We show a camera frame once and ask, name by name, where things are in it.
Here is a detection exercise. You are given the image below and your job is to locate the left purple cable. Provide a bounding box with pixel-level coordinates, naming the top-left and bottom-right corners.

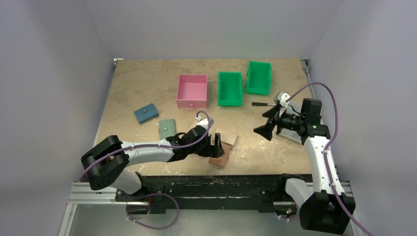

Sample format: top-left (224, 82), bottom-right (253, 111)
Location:
top-left (79, 111), bottom-right (215, 231)

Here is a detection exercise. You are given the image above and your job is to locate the black handled hammer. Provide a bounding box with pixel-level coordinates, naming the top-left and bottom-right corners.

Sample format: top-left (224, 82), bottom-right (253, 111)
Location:
top-left (251, 102), bottom-right (276, 106)

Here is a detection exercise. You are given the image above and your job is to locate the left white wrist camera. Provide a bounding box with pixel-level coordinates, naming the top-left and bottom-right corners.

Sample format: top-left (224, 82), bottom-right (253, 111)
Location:
top-left (195, 116), bottom-right (214, 130)

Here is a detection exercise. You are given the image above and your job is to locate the green card holder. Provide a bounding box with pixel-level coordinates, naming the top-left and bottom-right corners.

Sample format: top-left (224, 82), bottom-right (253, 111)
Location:
top-left (159, 119), bottom-right (177, 139)

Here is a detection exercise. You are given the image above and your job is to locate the green bin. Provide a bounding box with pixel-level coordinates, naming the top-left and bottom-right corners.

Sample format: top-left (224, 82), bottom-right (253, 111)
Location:
top-left (218, 72), bottom-right (243, 107)
top-left (246, 61), bottom-right (272, 95)

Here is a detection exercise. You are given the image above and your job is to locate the left green bin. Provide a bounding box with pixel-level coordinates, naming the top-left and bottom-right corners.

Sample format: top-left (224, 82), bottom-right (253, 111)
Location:
top-left (218, 72), bottom-right (243, 107)

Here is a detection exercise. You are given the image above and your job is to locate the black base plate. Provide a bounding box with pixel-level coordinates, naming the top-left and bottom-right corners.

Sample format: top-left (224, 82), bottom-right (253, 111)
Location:
top-left (115, 174), bottom-right (293, 214)

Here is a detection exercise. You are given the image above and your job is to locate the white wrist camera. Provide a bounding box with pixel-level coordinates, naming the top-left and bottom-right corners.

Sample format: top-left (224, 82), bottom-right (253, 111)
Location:
top-left (274, 91), bottom-right (290, 107)
top-left (195, 116), bottom-right (214, 130)

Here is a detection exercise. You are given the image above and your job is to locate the blue card holder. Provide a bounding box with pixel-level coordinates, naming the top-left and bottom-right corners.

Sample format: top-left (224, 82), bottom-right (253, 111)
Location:
top-left (133, 103), bottom-right (159, 124)

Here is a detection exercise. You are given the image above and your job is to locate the pink open box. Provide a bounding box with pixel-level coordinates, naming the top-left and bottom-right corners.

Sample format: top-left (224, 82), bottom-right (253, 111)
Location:
top-left (176, 74), bottom-right (208, 108)

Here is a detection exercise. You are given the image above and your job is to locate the purple cable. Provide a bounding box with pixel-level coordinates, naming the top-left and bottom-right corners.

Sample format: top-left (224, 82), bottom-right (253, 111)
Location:
top-left (277, 82), bottom-right (375, 236)
top-left (79, 111), bottom-right (215, 231)

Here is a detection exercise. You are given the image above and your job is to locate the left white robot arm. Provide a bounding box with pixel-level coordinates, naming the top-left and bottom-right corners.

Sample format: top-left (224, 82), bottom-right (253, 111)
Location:
top-left (81, 125), bottom-right (225, 195)

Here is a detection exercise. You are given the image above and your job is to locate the right green bin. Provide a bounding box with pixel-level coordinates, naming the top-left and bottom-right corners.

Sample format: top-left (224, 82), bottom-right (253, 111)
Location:
top-left (246, 61), bottom-right (272, 95)

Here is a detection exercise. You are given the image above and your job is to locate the beige card holder with strap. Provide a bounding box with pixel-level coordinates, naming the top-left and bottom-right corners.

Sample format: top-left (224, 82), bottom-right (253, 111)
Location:
top-left (215, 128), bottom-right (238, 146)

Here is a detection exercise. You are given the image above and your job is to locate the brown card holder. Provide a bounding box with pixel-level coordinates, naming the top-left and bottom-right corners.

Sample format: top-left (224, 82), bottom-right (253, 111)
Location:
top-left (208, 143), bottom-right (232, 168)

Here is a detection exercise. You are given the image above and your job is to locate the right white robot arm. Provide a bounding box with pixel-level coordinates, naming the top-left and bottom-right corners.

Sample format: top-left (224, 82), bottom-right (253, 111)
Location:
top-left (254, 98), bottom-right (356, 235)

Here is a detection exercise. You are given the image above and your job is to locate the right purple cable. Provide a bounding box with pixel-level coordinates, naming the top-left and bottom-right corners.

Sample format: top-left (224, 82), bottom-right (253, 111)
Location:
top-left (277, 82), bottom-right (375, 236)

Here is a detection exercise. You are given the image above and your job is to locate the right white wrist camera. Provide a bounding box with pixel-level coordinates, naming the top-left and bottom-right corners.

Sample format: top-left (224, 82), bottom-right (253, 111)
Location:
top-left (274, 91), bottom-right (290, 107)

